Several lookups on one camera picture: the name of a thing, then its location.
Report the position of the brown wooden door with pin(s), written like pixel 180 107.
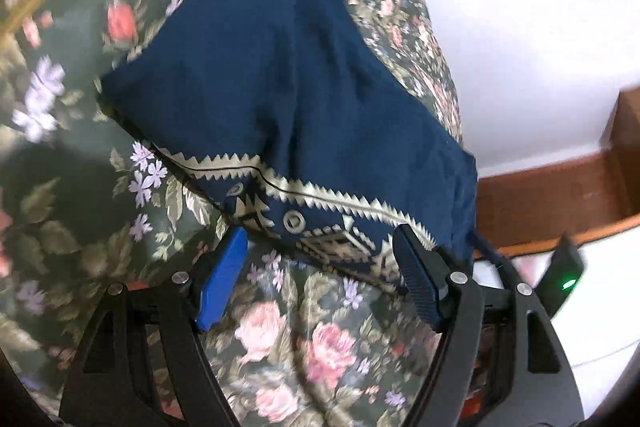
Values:
pixel 588 198

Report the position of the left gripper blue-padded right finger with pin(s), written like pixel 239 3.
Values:
pixel 425 276

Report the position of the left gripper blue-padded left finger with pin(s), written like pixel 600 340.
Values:
pixel 214 277

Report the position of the green floral bedspread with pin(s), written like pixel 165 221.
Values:
pixel 85 204

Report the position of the navy blue patterned garment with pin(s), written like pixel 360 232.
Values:
pixel 283 117

